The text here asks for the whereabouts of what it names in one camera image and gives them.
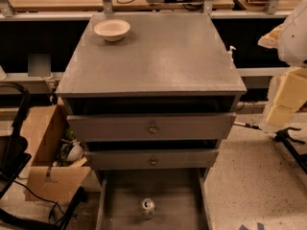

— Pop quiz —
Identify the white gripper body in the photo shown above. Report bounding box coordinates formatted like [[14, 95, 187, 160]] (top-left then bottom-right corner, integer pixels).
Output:
[[273, 67, 307, 111]]

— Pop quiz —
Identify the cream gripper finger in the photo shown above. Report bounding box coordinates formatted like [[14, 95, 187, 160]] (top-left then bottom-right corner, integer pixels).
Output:
[[266, 105, 294, 127], [258, 25, 281, 49]]

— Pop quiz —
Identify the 7up soda can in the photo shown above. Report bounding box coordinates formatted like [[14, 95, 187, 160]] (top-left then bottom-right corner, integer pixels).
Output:
[[141, 198, 155, 219]]

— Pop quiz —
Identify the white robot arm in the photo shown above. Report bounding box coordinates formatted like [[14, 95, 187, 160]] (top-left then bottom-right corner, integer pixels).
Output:
[[258, 0, 307, 127]]

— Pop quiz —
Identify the top grey drawer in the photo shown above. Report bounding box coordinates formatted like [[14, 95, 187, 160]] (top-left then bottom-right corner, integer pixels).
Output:
[[67, 113, 235, 142]]

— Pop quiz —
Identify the grey drawer cabinet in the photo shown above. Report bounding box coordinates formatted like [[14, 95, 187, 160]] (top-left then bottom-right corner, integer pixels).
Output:
[[56, 12, 248, 230]]

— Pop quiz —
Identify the bottom open grey drawer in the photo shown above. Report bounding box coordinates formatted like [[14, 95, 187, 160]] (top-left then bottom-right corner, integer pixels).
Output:
[[95, 169, 211, 230]]

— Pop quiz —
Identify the middle grey drawer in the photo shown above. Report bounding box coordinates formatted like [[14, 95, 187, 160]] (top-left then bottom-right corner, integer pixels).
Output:
[[85, 149, 219, 171]]

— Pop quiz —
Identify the black floor stand with rod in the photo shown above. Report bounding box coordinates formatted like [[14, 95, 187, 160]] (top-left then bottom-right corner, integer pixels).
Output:
[[233, 121, 307, 174]]

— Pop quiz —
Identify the white pump dispenser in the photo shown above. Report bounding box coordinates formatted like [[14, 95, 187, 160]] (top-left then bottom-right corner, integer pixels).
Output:
[[227, 45, 237, 62]]

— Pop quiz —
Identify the white bowl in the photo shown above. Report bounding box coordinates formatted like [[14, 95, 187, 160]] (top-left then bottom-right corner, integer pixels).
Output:
[[94, 19, 130, 42]]

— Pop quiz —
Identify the white cup in box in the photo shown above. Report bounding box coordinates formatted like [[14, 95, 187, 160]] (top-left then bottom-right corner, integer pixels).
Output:
[[66, 140, 83, 163]]

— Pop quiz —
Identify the cardboard box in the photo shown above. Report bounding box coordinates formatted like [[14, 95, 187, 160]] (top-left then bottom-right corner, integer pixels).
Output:
[[22, 105, 90, 201]]

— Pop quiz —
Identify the black chair frame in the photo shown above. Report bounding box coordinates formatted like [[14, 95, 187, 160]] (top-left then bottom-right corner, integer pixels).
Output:
[[0, 81, 85, 230]]

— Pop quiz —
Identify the black floor cable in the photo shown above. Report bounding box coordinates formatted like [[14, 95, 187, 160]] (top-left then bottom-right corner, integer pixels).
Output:
[[12, 179, 70, 225]]

